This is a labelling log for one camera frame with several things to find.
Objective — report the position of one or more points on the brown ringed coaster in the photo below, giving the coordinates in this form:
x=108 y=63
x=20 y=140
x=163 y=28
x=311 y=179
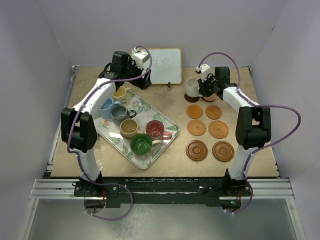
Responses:
x=196 y=150
x=223 y=151

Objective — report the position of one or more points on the green ceramic cup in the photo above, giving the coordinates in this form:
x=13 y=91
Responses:
x=142 y=144

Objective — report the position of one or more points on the small whiteboard with stand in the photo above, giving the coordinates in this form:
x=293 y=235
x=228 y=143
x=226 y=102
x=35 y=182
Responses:
x=166 y=66

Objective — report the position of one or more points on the floral serving tray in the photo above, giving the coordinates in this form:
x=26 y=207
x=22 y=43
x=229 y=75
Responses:
x=108 y=130

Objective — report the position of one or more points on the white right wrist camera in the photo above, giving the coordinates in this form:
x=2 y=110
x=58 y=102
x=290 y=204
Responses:
x=204 y=70

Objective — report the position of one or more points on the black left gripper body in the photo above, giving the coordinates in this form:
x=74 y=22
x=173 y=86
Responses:
x=132 y=70

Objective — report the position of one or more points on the yellow ceramic cup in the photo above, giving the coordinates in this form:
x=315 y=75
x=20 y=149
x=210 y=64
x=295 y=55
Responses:
x=121 y=92

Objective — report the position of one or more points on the light wooden coaster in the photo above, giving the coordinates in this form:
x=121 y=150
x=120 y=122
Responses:
x=213 y=112

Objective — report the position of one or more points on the dark walnut coaster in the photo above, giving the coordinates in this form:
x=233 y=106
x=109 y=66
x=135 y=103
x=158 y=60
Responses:
x=191 y=99

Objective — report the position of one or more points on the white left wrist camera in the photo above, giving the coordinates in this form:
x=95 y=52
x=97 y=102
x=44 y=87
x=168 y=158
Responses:
x=140 y=56

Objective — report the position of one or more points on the woven bamboo coaster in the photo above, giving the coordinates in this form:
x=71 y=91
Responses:
x=218 y=129
x=196 y=127

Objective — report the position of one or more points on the white ceramic cup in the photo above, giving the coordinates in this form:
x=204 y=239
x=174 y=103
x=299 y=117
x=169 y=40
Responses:
x=192 y=88

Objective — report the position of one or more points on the tan ceramic cup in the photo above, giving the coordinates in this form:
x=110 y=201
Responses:
x=129 y=128

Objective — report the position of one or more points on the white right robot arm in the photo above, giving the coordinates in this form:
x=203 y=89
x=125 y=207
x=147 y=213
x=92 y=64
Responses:
x=253 y=126

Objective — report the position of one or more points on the light blue ceramic cup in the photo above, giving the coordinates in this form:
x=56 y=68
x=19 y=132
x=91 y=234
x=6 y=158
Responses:
x=106 y=109

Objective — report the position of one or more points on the orange wooden coaster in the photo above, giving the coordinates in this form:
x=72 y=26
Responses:
x=194 y=111

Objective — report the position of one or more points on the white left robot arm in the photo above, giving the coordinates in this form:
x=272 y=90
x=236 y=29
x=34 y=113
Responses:
x=78 y=130

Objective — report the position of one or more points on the aluminium frame rail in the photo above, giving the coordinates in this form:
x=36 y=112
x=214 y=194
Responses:
x=58 y=189

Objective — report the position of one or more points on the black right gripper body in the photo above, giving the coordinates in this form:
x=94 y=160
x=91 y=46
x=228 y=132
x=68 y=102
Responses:
x=208 y=86

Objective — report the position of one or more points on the black front rail base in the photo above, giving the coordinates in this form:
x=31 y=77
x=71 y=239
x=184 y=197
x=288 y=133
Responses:
x=206 y=191

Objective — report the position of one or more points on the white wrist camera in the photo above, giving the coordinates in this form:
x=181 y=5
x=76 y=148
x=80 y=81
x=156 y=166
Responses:
x=140 y=56
x=204 y=70

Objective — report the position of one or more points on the grey blue ceramic cup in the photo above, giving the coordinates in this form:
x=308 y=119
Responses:
x=120 y=113

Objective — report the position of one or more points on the pink ceramic cup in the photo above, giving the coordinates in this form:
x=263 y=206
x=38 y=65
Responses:
x=209 y=99

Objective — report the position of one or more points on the red ceramic cup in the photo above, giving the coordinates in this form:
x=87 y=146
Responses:
x=156 y=130

